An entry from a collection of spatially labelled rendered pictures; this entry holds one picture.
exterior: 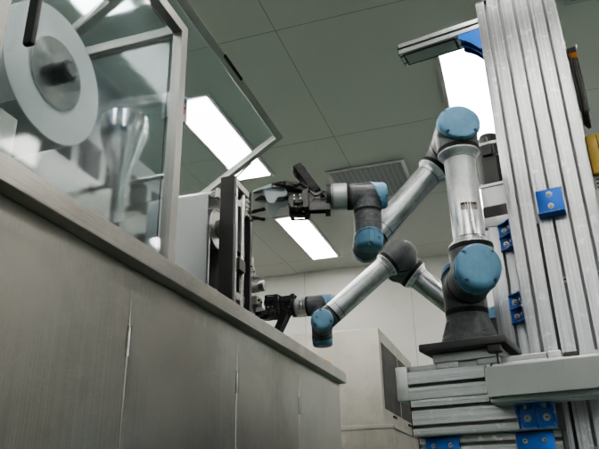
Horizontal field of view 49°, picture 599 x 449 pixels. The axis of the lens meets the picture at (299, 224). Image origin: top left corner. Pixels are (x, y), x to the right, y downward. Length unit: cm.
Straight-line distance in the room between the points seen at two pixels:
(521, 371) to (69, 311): 101
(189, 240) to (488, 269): 102
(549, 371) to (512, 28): 121
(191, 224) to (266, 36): 172
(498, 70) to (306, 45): 173
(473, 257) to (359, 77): 252
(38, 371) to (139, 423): 29
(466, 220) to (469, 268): 14
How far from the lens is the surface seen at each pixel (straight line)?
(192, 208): 228
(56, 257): 108
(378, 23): 370
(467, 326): 179
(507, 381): 162
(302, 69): 398
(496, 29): 238
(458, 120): 187
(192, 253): 221
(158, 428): 131
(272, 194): 178
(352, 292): 228
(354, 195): 177
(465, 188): 180
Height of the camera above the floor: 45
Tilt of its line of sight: 23 degrees up
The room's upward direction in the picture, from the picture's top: 1 degrees counter-clockwise
